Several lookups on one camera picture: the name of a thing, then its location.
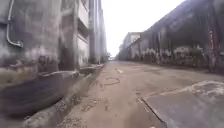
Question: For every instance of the pale building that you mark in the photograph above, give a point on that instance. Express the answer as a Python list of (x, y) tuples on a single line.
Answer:
[(128, 41)]

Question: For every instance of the brown dirt road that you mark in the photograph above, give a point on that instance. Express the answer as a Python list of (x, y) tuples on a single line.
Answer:
[(116, 100)]

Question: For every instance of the grey stained concrete building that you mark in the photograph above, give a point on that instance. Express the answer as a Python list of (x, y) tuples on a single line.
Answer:
[(43, 30)]

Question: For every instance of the concrete drain channel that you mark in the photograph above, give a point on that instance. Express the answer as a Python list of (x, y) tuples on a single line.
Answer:
[(36, 91)]

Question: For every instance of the grey concrete slab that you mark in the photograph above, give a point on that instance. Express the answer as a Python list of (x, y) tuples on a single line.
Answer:
[(190, 106)]

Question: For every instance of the long stained grey wall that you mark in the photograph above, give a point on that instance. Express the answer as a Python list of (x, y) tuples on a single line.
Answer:
[(180, 36)]

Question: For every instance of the grey wall pipe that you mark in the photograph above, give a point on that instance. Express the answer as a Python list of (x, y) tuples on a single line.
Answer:
[(8, 33)]

